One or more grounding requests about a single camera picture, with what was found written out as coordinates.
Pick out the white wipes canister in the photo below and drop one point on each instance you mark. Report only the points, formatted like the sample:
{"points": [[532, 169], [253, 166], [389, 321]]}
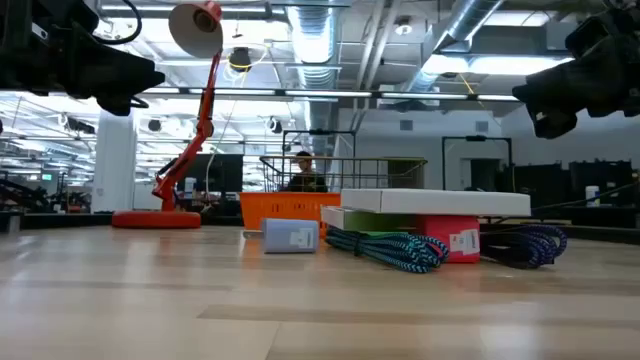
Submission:
{"points": [[592, 196]]}

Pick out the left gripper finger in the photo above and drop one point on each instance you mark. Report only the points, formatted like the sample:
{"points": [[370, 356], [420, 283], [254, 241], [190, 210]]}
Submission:
{"points": [[115, 70]]}

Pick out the black background frame stand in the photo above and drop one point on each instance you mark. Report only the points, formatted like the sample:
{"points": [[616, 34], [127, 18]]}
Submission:
{"points": [[320, 132], [475, 138]]}

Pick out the black background monitor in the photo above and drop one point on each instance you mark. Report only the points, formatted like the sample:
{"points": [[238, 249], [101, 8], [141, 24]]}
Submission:
{"points": [[220, 172]]}

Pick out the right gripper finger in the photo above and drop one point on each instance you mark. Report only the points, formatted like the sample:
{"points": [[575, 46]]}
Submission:
{"points": [[565, 87]]}

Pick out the silver diagonal air duct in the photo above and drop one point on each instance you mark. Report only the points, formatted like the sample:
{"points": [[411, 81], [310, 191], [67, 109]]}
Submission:
{"points": [[465, 15]]}

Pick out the pink charger cube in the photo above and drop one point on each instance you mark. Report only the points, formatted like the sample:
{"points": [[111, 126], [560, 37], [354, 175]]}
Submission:
{"points": [[440, 235]]}

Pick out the orange plastic basket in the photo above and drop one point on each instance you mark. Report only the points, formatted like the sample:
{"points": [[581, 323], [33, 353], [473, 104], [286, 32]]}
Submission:
{"points": [[280, 205]]}

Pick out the overhead light bar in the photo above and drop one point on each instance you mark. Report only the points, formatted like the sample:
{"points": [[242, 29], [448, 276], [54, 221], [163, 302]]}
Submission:
{"points": [[325, 93]]}

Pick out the red desk lamp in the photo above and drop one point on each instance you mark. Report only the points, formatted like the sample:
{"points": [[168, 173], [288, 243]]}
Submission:
{"points": [[170, 219]]}

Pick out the person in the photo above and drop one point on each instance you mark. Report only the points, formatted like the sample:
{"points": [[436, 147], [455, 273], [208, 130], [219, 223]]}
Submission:
{"points": [[306, 182]]}

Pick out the green and white box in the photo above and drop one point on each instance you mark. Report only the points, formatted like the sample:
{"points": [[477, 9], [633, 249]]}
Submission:
{"points": [[370, 220]]}

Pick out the white building pillar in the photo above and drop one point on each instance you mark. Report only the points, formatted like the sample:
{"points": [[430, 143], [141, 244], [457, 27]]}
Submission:
{"points": [[114, 165]]}

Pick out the pale blue wall charger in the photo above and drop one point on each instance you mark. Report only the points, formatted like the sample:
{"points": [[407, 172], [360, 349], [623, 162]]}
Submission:
{"points": [[285, 235]]}

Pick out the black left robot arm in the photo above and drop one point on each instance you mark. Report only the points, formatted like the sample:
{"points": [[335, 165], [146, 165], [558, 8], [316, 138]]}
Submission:
{"points": [[15, 45]]}

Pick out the silver ribbed air duct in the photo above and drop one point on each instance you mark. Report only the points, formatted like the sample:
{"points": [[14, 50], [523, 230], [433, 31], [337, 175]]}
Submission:
{"points": [[315, 35]]}

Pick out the black aluminium table frame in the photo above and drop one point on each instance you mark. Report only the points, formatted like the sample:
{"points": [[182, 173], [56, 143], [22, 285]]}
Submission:
{"points": [[60, 221]]}

